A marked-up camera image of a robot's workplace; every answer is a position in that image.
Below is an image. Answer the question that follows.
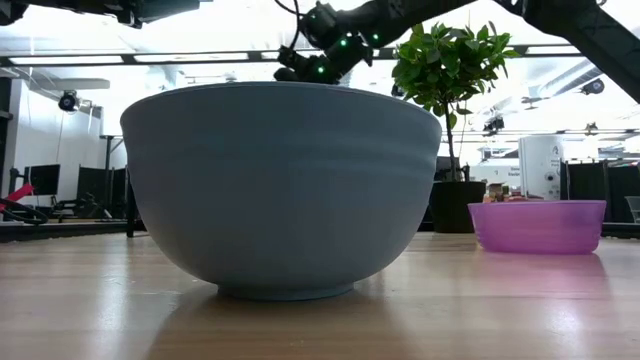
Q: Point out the small translucent purple bowl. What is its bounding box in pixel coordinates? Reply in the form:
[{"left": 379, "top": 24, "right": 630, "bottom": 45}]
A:
[{"left": 467, "top": 199, "right": 608, "bottom": 255}]

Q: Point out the green leafy plant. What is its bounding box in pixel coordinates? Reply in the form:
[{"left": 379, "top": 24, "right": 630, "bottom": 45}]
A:
[{"left": 390, "top": 20, "right": 521, "bottom": 182}]

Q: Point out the dark plant pot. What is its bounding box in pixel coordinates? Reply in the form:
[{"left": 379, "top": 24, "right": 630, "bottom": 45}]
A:
[{"left": 428, "top": 180, "right": 487, "bottom": 234}]

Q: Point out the red bar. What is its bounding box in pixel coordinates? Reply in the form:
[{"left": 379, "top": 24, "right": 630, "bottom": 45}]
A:
[{"left": 0, "top": 183, "right": 36, "bottom": 213}]

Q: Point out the black cable loop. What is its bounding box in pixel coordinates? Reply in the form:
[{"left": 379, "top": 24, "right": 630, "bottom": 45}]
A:
[{"left": 0, "top": 198, "right": 50, "bottom": 226}]

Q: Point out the black computer monitor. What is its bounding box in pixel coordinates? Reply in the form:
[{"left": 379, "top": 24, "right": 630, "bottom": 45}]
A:
[{"left": 23, "top": 163, "right": 62, "bottom": 197}]

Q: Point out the black ceiling spotlight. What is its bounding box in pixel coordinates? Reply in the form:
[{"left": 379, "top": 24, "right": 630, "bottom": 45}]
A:
[{"left": 57, "top": 89, "right": 82, "bottom": 113}]

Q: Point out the large blue bowl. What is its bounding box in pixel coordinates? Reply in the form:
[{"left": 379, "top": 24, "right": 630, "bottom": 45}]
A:
[{"left": 119, "top": 81, "right": 444, "bottom": 302}]

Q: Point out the white cylindrical appliance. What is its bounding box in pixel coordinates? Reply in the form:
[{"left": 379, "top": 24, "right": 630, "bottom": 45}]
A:
[{"left": 517, "top": 135, "right": 566, "bottom": 202}]

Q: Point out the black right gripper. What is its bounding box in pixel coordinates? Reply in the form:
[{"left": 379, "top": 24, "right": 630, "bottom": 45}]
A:
[{"left": 272, "top": 33, "right": 374, "bottom": 86}]

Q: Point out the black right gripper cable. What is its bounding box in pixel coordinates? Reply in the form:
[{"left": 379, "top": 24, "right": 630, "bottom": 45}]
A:
[{"left": 272, "top": 0, "right": 304, "bottom": 51}]

